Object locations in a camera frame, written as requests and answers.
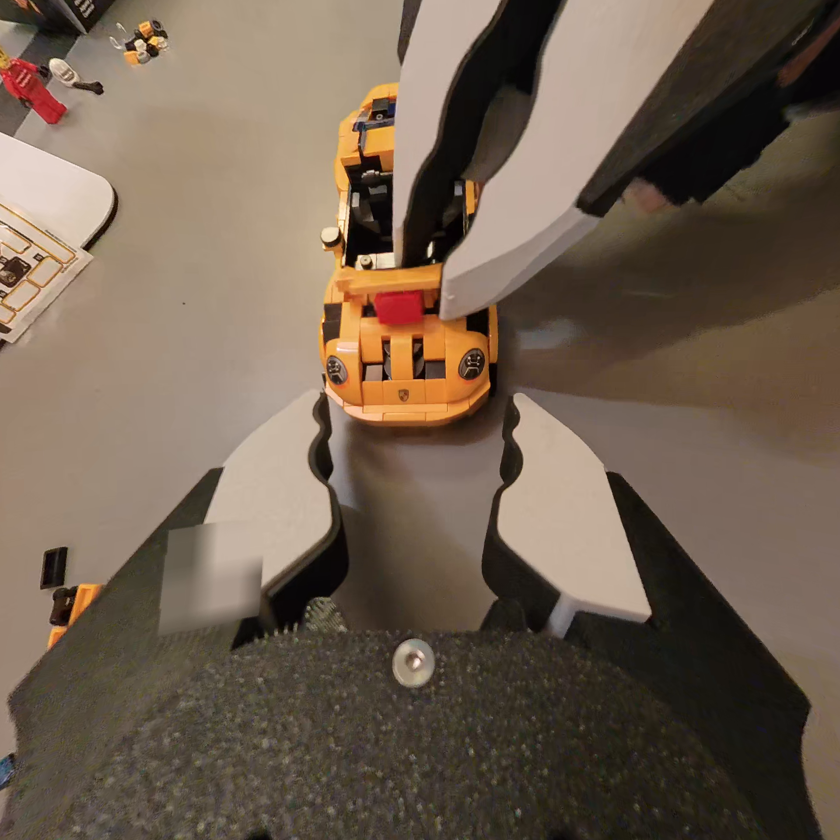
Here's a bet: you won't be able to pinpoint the gold-lined sticker sheet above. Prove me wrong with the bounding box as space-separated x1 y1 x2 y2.
0 200 95 347

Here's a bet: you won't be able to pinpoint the orange plate with red brick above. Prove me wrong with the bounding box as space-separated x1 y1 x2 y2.
333 264 447 327

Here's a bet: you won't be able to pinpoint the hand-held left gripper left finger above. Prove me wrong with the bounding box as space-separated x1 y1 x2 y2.
205 388 349 601

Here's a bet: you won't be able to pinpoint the white rounded board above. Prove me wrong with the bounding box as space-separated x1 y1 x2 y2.
0 131 119 253

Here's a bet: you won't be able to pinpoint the person's right hand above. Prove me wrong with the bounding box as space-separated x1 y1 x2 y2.
623 178 670 212

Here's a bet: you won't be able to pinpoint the clear bag of lego pieces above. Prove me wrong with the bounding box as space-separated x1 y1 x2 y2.
108 20 172 67

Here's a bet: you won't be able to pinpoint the black cardboard box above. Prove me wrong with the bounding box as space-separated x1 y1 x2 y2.
0 0 116 35

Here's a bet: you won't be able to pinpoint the lego minifigure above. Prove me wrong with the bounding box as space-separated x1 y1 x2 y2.
0 46 68 126

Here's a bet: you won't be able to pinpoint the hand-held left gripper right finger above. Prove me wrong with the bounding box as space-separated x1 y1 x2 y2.
482 392 653 641

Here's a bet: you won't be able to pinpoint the scattered small lego pieces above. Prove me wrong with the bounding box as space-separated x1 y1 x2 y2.
39 546 106 652

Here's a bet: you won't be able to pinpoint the yellow lego car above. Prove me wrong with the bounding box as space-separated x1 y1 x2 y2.
318 83 500 429

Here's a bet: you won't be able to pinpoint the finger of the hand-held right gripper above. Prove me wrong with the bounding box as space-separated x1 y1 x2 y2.
392 0 509 268
438 0 718 320

